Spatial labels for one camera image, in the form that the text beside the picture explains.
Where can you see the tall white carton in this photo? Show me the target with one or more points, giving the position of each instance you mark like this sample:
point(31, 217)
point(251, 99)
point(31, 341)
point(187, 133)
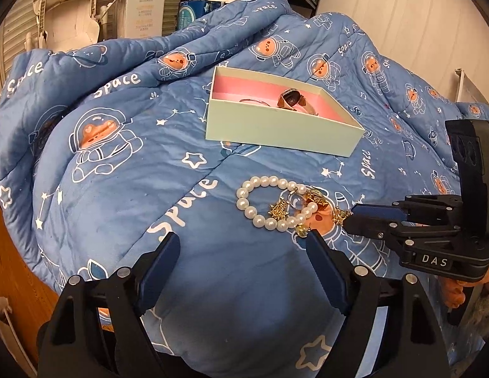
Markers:
point(144, 4)

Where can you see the pale green jewelry box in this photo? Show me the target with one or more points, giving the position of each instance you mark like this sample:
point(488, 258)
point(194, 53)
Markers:
point(276, 132)

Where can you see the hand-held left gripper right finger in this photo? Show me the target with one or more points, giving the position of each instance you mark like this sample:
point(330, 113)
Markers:
point(327, 275)

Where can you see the person's right hand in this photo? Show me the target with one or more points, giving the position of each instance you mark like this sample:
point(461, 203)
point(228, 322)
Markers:
point(455, 295)

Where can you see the thin gold bangle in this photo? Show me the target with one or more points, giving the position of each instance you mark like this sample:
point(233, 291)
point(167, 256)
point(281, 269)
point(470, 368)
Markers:
point(254, 101)

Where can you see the grey louvered closet door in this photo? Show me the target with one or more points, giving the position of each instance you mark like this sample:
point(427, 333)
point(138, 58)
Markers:
point(16, 35)

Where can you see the person's right forearm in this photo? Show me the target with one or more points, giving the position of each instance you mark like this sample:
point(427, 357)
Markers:
point(482, 317)

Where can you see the white baby high chair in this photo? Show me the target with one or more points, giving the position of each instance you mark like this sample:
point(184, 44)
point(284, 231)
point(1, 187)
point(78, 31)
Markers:
point(71, 15)

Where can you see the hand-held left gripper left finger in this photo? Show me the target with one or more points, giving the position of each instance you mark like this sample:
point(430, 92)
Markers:
point(161, 267)

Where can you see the rose gold wristwatch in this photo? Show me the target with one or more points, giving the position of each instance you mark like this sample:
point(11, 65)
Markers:
point(292, 99)

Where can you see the blue tissue pack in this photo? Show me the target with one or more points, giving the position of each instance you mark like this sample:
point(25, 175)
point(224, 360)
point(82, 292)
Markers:
point(199, 12)

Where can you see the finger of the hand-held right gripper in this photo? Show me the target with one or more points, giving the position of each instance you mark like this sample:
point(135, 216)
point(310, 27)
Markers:
point(376, 211)
point(366, 228)

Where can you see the blue printed blanket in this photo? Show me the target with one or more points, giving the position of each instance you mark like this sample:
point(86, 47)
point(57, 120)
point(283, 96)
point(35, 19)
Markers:
point(150, 189)

